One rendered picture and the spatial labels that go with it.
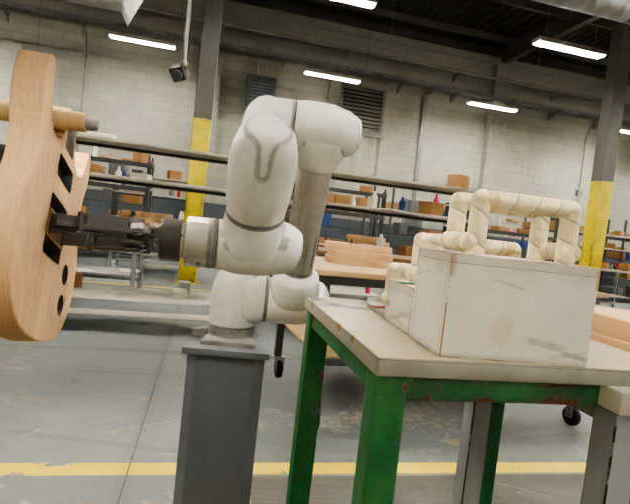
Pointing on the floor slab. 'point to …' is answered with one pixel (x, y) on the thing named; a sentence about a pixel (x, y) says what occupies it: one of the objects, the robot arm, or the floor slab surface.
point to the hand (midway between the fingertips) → (57, 229)
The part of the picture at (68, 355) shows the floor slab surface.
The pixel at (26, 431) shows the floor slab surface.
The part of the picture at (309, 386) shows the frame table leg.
